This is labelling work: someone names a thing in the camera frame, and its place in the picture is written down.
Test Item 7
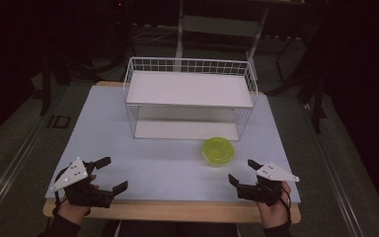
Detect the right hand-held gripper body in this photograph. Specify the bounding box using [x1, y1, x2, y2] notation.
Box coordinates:
[236, 161, 301, 207]

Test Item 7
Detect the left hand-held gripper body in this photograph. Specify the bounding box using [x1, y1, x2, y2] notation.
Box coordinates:
[49, 156, 115, 209]

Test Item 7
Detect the person's right hand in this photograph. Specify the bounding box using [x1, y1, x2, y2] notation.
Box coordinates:
[256, 181, 293, 229]

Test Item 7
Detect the person's left hand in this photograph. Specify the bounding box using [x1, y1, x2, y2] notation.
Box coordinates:
[56, 200, 93, 226]

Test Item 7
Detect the green round lidded container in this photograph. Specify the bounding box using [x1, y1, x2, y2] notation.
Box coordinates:
[201, 136, 237, 168]

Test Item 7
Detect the black stand leg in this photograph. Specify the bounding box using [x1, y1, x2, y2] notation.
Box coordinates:
[310, 74, 328, 134]

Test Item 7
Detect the black wrist strap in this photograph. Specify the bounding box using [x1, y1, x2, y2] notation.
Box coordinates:
[52, 177, 67, 215]
[280, 189, 293, 228]

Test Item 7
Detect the white wire shelf rack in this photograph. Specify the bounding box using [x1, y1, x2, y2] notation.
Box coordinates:
[122, 56, 260, 142]

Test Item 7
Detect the grey metal stand frame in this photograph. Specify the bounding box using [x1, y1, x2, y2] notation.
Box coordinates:
[174, 0, 270, 80]

